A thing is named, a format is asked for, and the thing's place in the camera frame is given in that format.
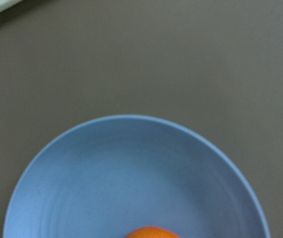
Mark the orange mandarin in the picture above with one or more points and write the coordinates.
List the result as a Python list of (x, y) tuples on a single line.
[(151, 232)]

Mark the blue round plate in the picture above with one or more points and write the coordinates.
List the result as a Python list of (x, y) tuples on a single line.
[(109, 176)]

